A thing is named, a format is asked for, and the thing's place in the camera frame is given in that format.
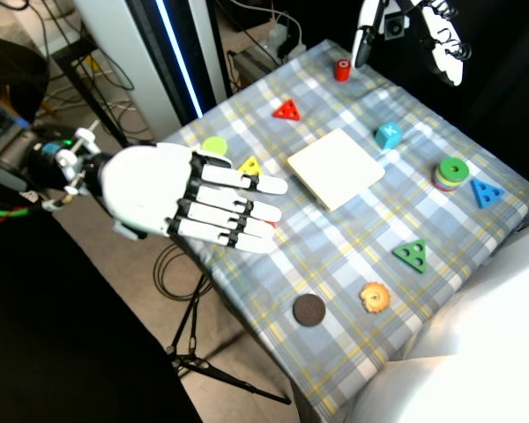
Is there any cyan letter cube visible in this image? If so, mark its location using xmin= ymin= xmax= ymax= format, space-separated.
xmin=374 ymin=122 xmax=403 ymax=151

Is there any small white wooden table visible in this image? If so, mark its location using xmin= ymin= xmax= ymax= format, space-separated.
xmin=286 ymin=127 xmax=387 ymax=213

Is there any black metal stand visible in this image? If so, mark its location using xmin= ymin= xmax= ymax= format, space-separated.
xmin=50 ymin=37 xmax=131 ymax=149

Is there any black chair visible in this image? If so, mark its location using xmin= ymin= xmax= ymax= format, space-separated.
xmin=0 ymin=33 xmax=51 ymax=129

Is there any blue triangle block with holes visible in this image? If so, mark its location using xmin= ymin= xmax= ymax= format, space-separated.
xmin=470 ymin=178 xmax=506 ymax=209

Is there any white power adapter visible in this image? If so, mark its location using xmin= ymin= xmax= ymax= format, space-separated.
xmin=266 ymin=20 xmax=308 ymax=58

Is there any coiled black cable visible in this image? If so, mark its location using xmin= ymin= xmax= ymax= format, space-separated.
xmin=153 ymin=241 xmax=213 ymax=303

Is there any red triangle block with holes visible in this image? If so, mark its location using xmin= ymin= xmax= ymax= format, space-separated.
xmin=272 ymin=99 xmax=302 ymax=122

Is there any white robot body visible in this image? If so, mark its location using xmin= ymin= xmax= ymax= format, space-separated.
xmin=347 ymin=219 xmax=529 ymax=423

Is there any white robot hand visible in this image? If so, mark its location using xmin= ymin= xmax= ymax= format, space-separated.
xmin=97 ymin=143 xmax=289 ymax=256
xmin=351 ymin=0 xmax=473 ymax=87

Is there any blue plaid cloth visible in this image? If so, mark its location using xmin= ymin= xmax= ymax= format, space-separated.
xmin=162 ymin=39 xmax=529 ymax=423

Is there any yellow flower-shaped biscuit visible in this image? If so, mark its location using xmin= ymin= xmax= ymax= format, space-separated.
xmin=359 ymin=281 xmax=392 ymax=315

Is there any brown chocolate round cookie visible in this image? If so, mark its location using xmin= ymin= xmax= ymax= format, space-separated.
xmin=292 ymin=293 xmax=327 ymax=328

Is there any green triangle block with holes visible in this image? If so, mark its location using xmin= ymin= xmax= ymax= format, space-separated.
xmin=391 ymin=239 xmax=428 ymax=275

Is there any black tripod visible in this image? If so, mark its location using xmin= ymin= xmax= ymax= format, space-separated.
xmin=165 ymin=246 xmax=292 ymax=406

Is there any red cylinder block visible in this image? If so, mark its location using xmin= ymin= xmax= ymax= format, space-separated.
xmin=333 ymin=58 xmax=353 ymax=83

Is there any yellow triangle block with holes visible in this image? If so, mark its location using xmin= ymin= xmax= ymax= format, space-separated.
xmin=236 ymin=155 xmax=262 ymax=177

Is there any small black camera white mount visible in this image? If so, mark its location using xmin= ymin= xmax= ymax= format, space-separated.
xmin=382 ymin=12 xmax=409 ymax=41

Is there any stack of coloured rings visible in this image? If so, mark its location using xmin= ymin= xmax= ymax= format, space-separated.
xmin=431 ymin=157 xmax=471 ymax=194

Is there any white column with light strip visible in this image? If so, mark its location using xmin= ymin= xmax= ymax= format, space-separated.
xmin=72 ymin=0 xmax=235 ymax=142

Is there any grey power strip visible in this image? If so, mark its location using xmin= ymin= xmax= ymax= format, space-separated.
xmin=233 ymin=46 xmax=284 ymax=77

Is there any lime green round cookie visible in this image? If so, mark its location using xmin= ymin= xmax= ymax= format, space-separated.
xmin=201 ymin=136 xmax=228 ymax=156

